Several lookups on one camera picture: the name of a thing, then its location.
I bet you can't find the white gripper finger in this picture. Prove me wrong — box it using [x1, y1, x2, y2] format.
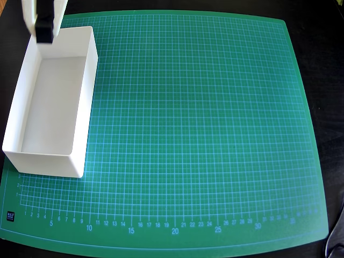
[21, 0, 38, 41]
[52, 0, 68, 37]

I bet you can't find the black cube with letter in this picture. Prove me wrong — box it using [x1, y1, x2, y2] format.
[35, 12, 54, 44]

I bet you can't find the white rectangular bin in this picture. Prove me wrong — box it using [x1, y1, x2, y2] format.
[2, 25, 99, 178]

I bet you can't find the green cutting mat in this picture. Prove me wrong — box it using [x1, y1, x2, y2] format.
[0, 9, 330, 258]

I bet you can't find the grey cable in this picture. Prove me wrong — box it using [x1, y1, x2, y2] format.
[324, 192, 344, 258]

